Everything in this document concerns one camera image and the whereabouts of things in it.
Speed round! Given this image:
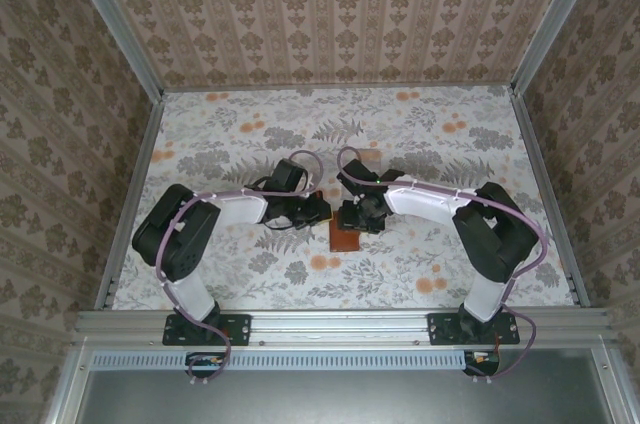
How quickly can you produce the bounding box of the brown leather card holder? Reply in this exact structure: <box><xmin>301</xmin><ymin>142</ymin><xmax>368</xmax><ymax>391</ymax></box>
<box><xmin>328</xmin><ymin>208</ymin><xmax>363</xmax><ymax>253</ymax></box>

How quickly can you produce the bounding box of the floral patterned table cover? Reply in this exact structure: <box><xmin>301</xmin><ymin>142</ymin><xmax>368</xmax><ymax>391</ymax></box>
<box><xmin>107</xmin><ymin>86</ymin><xmax>576</xmax><ymax>310</ymax></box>

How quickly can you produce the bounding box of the black connector box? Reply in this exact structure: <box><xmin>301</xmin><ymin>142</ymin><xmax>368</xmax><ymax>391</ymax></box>
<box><xmin>185</xmin><ymin>351</ymin><xmax>227</xmax><ymax>379</ymax></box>
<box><xmin>462</xmin><ymin>349</ymin><xmax>502</xmax><ymax>378</ymax></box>

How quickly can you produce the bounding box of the grey metal sheet panel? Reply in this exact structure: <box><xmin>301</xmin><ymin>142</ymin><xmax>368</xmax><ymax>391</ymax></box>
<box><xmin>47</xmin><ymin>368</ymin><xmax>614</xmax><ymax>424</ymax></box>

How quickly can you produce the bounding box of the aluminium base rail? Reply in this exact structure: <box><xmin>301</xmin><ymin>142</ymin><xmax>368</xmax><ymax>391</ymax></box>
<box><xmin>74</xmin><ymin>309</ymin><xmax>614</xmax><ymax>345</ymax></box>

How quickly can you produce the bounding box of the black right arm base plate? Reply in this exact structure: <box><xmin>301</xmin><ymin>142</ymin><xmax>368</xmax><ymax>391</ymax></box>
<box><xmin>428</xmin><ymin>312</ymin><xmax>521</xmax><ymax>347</ymax></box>

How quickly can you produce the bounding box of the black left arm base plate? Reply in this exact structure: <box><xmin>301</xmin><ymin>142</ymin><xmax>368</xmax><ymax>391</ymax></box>
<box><xmin>162</xmin><ymin>312</ymin><xmax>251</xmax><ymax>347</ymax></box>

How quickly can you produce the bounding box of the grey slotted cable duct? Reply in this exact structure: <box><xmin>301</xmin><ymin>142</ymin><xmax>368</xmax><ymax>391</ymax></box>
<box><xmin>92</xmin><ymin>349</ymin><xmax>469</xmax><ymax>371</ymax></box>

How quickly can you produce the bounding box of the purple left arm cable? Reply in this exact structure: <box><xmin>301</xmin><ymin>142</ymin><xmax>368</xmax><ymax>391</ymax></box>
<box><xmin>153</xmin><ymin>148</ymin><xmax>329</xmax><ymax>386</ymax></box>

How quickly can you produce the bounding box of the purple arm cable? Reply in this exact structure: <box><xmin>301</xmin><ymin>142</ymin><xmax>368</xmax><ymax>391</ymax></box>
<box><xmin>153</xmin><ymin>148</ymin><xmax>329</xmax><ymax>386</ymax></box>
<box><xmin>337</xmin><ymin>146</ymin><xmax>547</xmax><ymax>386</ymax></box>

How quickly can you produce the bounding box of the aluminium table side rail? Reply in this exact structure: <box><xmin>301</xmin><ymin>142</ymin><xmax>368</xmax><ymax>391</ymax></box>
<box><xmin>94</xmin><ymin>91</ymin><xmax>166</xmax><ymax>313</ymax></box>
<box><xmin>509</xmin><ymin>88</ymin><xmax>591</xmax><ymax>310</ymax></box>

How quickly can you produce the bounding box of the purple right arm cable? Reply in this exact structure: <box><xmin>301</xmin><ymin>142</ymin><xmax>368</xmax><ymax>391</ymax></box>
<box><xmin>337</xmin><ymin>146</ymin><xmax>547</xmax><ymax>386</ymax></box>

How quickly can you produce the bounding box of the aluminium frame post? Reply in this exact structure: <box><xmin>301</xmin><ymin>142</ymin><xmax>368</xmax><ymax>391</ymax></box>
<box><xmin>510</xmin><ymin>0</ymin><xmax>614</xmax><ymax>95</ymax></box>
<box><xmin>58</xmin><ymin>0</ymin><xmax>166</xmax><ymax>101</ymax></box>

